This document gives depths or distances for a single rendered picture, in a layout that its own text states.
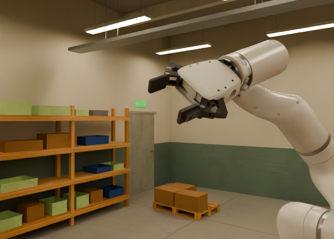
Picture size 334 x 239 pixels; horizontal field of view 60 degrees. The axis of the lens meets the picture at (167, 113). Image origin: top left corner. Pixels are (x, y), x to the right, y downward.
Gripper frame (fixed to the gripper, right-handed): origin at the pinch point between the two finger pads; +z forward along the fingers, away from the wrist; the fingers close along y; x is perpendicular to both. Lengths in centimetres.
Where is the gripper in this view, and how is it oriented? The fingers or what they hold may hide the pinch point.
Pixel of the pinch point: (167, 100)
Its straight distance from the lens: 53.0
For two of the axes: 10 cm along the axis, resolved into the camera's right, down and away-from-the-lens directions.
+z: -8.0, 3.5, -4.9
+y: -5.8, -6.3, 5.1
